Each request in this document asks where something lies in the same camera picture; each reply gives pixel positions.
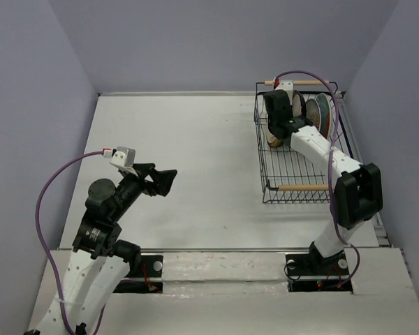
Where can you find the dark red rimmed beige plate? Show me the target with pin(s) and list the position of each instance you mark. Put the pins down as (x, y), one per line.
(298, 104)

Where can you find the black wire dish rack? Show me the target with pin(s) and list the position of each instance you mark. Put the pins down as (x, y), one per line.
(281, 167)

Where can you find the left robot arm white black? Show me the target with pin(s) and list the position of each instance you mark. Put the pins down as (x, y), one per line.
(99, 260)

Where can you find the cream translucent plate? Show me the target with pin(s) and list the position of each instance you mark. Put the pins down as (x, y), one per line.
(272, 141)

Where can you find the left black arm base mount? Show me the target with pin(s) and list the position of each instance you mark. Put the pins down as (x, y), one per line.
(145, 278)

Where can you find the white plate orange sunburst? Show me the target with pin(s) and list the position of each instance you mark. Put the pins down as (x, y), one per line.
(313, 113)

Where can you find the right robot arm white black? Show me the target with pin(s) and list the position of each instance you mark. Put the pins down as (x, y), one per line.
(307, 126)

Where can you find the red teal floral plate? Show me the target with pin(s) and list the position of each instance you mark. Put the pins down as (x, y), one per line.
(325, 114)

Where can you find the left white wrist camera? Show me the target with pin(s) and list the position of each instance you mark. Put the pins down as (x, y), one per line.
(121, 158)

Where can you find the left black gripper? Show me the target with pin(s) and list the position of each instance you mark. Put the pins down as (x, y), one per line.
(163, 180)

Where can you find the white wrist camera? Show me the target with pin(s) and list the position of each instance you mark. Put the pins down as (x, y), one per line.
(121, 158)
(284, 85)

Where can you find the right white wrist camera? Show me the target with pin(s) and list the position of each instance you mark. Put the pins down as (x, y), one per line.
(284, 85)

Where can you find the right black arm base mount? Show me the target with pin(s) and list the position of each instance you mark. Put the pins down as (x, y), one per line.
(330, 276)

